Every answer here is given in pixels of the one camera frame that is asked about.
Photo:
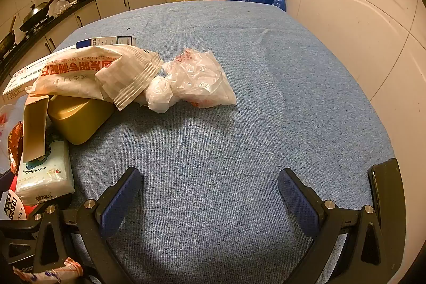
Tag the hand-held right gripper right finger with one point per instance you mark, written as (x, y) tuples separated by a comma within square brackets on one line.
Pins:
[(296, 204)]

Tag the white paper bag red print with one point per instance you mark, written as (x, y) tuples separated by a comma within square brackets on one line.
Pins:
[(83, 71)]

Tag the long tan cardboard box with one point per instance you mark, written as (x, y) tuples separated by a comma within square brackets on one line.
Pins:
[(35, 131)]

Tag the red black packet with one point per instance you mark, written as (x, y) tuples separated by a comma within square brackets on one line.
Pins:
[(10, 200)]

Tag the orange snack wrapper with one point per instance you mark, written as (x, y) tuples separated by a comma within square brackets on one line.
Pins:
[(15, 144)]

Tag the clear plastic bag red print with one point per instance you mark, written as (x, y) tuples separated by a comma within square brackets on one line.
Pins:
[(199, 77)]

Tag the blue tablecloth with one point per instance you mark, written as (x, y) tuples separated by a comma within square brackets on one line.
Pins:
[(233, 144)]

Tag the white cardboard box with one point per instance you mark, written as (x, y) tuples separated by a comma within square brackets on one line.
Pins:
[(23, 76)]

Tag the white tissue ball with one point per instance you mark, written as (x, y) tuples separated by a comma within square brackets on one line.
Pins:
[(159, 94)]

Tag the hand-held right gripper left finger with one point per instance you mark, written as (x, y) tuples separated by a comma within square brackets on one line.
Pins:
[(119, 200)]

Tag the thin clear plastic bag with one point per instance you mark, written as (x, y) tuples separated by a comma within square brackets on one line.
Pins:
[(10, 117)]

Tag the lidded metal wok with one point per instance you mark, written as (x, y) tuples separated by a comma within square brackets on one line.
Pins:
[(35, 13)]

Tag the colourful wrapper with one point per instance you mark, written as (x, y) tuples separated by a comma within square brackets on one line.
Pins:
[(50, 275)]

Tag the clear bag beside wok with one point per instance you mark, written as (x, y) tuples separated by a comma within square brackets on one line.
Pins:
[(62, 6)]

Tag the white tissue packet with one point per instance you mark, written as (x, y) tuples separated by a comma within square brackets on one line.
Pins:
[(43, 177)]

